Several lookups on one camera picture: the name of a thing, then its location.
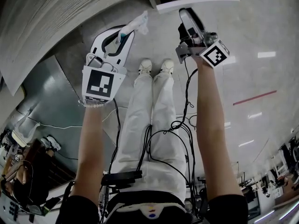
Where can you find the person's left forearm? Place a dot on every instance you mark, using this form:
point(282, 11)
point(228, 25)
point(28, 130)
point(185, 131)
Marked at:
point(90, 148)

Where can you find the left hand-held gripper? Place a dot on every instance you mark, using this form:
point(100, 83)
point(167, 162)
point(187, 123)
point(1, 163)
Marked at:
point(99, 84)

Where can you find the person's right forearm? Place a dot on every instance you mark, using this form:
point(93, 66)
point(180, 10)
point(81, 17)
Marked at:
point(210, 125)

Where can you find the white plastic-wrapped packet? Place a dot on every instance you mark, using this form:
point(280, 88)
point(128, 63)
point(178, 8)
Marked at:
point(137, 22)

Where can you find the person's white shoe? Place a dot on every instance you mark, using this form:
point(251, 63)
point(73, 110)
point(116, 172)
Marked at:
point(167, 65)
point(144, 66)

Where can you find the black shirt with plush patch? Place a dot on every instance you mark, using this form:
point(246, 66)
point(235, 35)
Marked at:
point(79, 211)

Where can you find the person's left white shoe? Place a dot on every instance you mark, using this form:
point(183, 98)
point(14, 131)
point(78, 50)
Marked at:
point(144, 66)

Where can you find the grey wood-grain desk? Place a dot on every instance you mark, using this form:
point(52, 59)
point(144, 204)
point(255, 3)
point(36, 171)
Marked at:
point(46, 20)

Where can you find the white plastic stand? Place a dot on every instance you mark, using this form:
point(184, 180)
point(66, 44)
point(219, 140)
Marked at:
point(25, 134)

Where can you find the person's right white shoe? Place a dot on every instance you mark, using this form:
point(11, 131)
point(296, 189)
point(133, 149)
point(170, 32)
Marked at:
point(167, 65)

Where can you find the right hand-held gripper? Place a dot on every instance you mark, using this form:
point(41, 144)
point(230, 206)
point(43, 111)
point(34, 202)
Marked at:
point(215, 53)

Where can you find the black chest camera bar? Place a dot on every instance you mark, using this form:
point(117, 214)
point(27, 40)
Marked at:
point(121, 176)

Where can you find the red floor tape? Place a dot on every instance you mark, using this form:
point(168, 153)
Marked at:
point(254, 98)

